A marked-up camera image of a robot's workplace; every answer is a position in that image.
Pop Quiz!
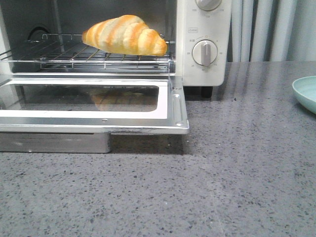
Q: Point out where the golden croissant bread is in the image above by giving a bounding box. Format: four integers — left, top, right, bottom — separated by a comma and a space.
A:
82, 15, 167, 56

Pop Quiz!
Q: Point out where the glass oven door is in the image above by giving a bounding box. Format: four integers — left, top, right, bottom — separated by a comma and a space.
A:
0, 74, 189, 153

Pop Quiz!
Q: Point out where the light green plate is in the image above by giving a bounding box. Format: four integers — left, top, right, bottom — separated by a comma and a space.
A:
292, 76, 316, 114

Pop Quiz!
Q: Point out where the grey pleated curtain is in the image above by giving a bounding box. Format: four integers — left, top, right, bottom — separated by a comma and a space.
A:
227, 0, 316, 62

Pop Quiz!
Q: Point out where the lower timer knob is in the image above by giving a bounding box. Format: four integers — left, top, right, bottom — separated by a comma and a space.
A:
192, 40, 218, 67

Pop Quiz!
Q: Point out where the white Toshiba toaster oven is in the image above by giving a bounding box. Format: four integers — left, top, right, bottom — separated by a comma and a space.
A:
0, 0, 232, 97

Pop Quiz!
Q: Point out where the upper temperature knob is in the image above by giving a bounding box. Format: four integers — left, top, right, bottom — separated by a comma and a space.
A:
196, 0, 222, 11

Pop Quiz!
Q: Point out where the metal oven wire rack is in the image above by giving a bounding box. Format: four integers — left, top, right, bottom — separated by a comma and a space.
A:
0, 34, 175, 73

